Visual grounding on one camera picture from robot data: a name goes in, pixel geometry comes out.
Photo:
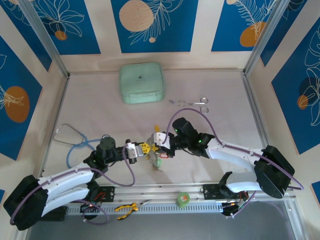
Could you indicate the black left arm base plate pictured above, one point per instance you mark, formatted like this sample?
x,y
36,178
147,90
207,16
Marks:
x,y
107,192

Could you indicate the metal keyring with keys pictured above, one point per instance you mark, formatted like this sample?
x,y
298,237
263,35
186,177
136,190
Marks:
x,y
152,157

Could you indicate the aluminium mounting rail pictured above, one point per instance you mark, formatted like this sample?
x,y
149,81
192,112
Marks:
x,y
155,192

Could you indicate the key with red tag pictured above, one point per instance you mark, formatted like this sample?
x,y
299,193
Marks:
x,y
163,156

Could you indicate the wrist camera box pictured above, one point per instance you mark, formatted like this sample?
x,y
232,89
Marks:
x,y
158,138
135,151

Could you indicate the aluminium frame post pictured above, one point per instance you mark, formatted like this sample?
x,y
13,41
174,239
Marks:
x,y
265,35
44,35

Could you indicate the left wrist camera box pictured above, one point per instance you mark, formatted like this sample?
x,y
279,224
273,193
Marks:
x,y
135,151

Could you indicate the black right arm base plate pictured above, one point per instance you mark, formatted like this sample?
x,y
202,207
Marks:
x,y
210,191

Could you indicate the green tape roll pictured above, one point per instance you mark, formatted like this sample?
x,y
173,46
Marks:
x,y
183,199

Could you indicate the yellow and black pliers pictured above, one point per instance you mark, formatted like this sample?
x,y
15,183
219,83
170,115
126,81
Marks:
x,y
125,207

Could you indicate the blue and silver stethoscope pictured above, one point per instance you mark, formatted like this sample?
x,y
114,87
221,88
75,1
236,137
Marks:
x,y
85,143

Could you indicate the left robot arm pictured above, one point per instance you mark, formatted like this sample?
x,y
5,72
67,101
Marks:
x,y
70,175

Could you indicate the small circuit board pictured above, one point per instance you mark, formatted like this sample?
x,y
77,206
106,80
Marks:
x,y
235,206
90,205

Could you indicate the mint green zip case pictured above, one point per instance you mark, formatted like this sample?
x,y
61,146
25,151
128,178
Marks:
x,y
141,82

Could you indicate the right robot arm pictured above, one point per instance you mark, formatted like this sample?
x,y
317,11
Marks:
x,y
230,155

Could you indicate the aluminium table side rail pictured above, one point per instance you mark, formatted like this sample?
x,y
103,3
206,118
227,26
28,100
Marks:
x,y
255,112
62,100

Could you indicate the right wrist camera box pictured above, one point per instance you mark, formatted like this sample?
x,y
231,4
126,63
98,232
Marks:
x,y
158,138

